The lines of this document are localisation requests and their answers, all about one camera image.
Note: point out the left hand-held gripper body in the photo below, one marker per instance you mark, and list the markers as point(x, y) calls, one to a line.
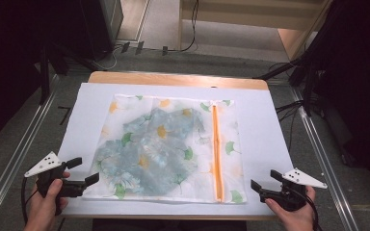
point(45, 163)

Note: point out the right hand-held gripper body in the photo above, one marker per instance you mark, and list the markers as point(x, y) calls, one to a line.
point(303, 179)

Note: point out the floral mesh laundry bag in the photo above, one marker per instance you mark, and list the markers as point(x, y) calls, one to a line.
point(228, 128)

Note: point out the blue floral garment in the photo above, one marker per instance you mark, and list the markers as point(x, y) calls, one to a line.
point(154, 150)

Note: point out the person's right hand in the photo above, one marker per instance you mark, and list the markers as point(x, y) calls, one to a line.
point(295, 220)

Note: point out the person's left hand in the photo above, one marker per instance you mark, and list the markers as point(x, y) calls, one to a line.
point(45, 208)

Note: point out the white table sheet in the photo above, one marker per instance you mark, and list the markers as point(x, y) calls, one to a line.
point(86, 106)

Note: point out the black metal stand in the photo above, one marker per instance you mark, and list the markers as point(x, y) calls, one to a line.
point(306, 83)
point(45, 73)

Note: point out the dark curtain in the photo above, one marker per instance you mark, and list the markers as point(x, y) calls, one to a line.
point(359, 80)
point(6, 64)

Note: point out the black cabinet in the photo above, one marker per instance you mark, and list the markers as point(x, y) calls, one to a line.
point(102, 25)

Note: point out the aluminium rail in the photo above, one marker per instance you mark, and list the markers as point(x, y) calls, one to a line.
point(321, 160)
point(16, 157)

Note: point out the wooden shelf frame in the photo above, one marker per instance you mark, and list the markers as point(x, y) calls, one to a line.
point(257, 16)

